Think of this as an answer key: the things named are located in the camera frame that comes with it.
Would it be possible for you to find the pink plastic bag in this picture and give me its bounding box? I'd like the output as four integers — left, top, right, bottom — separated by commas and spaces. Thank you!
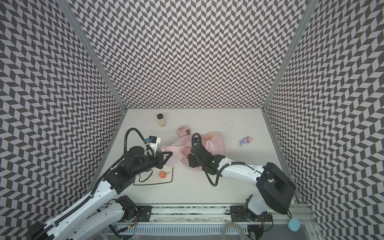
161, 131, 226, 172

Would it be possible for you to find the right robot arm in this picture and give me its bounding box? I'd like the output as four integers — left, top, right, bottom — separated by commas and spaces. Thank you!
189, 143, 296, 221

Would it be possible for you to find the jar with black lid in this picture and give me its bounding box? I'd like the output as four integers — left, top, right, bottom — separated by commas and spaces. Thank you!
157, 114, 166, 128

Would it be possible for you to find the teal round cap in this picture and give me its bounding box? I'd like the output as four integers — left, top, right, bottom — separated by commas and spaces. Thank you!
288, 218, 301, 232

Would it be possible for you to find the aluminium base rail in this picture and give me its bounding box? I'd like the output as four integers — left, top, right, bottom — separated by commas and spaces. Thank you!
137, 204, 317, 225

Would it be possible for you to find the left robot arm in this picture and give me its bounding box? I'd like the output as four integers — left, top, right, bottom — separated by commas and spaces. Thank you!
27, 146, 172, 240

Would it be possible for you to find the clear tube loop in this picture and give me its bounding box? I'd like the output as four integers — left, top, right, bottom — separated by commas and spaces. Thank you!
221, 222, 250, 240

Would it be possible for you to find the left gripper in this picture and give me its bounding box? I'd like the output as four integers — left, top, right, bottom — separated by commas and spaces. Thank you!
132, 151, 174, 177

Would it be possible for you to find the small red apple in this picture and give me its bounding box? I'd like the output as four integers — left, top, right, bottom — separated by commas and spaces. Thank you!
159, 171, 170, 179

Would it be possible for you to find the purple toy figure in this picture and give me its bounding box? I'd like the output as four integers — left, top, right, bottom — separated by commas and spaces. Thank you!
240, 136, 253, 147

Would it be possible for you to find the white mat black border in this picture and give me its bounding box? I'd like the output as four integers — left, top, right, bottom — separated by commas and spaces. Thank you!
134, 166, 173, 186

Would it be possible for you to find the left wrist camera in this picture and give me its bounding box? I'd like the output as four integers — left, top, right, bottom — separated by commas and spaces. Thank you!
147, 136, 161, 153

